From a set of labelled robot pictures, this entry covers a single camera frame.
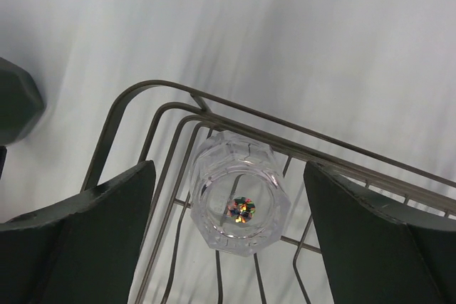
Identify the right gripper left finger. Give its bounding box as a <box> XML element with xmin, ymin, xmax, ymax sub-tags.
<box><xmin>1</xmin><ymin>161</ymin><xmax>156</xmax><ymax>303</ymax></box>

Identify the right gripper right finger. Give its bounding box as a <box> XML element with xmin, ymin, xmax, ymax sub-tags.
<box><xmin>304</xmin><ymin>162</ymin><xmax>455</xmax><ymax>303</ymax></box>

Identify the black ceramic mug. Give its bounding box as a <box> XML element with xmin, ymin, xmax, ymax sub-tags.
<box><xmin>0</xmin><ymin>58</ymin><xmax>46</xmax><ymax>167</ymax></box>

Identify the dark wire dish rack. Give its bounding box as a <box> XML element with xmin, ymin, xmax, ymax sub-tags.
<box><xmin>83</xmin><ymin>80</ymin><xmax>455</xmax><ymax>303</ymax></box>

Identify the clear faceted glass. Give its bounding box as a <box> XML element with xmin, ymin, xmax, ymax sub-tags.
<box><xmin>191</xmin><ymin>130</ymin><xmax>291</xmax><ymax>256</ymax></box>

